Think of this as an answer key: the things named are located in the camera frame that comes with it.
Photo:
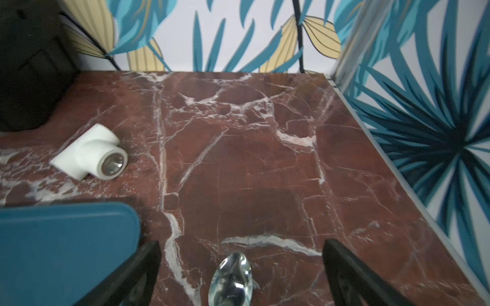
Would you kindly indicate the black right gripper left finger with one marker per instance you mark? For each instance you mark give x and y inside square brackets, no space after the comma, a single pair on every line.
[132,283]

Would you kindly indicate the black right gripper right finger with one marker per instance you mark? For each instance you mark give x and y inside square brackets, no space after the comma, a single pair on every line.
[352,282]

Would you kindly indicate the spoon with panda handle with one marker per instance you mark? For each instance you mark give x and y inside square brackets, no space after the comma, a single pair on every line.
[232,282]

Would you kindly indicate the teal plastic tray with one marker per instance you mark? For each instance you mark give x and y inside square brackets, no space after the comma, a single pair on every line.
[55,255]

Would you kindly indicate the white PVC tee fitting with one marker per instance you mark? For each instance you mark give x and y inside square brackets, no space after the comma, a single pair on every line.
[96,153]

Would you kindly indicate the black toolbox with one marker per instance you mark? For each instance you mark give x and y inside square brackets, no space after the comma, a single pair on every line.
[38,63]

